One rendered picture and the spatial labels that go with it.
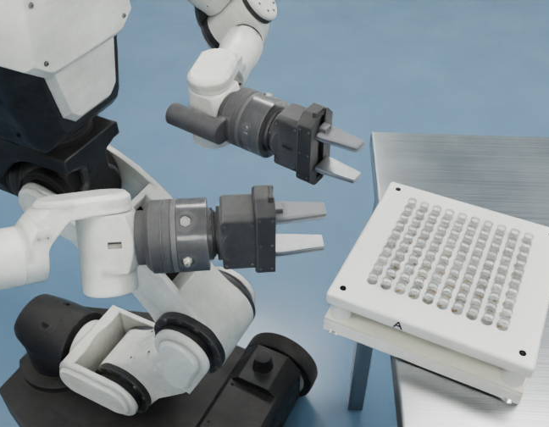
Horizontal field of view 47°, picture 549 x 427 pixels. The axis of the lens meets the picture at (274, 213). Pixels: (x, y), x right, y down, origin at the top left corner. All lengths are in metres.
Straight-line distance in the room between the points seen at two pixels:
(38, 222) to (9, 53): 0.25
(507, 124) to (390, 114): 0.49
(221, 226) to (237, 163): 1.77
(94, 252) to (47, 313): 0.82
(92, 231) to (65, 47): 0.28
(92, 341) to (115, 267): 0.76
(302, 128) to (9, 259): 0.40
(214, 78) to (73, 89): 0.20
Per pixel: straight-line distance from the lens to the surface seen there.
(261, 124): 0.88
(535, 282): 0.84
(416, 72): 3.16
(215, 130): 0.90
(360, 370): 1.60
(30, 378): 1.67
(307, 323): 1.90
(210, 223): 0.72
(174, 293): 1.08
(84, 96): 0.96
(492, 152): 1.16
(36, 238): 0.70
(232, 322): 1.13
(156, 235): 0.71
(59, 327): 1.52
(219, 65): 0.97
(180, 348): 1.11
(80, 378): 1.46
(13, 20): 0.85
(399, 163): 1.10
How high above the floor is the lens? 1.48
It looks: 41 degrees down
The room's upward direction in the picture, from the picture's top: straight up
